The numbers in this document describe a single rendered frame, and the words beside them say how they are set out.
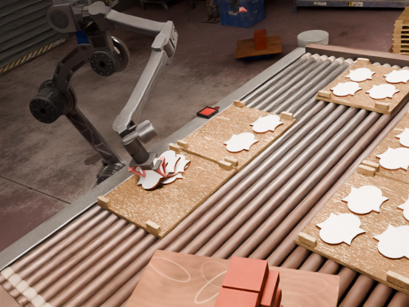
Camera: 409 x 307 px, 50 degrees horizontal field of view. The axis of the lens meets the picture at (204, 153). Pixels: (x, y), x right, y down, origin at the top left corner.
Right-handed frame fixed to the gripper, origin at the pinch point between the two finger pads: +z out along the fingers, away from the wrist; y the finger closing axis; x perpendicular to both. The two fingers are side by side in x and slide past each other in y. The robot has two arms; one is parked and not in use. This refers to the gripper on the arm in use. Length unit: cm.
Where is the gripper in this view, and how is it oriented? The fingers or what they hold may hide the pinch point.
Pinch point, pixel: (154, 175)
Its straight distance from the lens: 168.5
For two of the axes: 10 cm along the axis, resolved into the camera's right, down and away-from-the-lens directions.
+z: 4.1, 6.8, 6.2
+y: -8.5, 0.3, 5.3
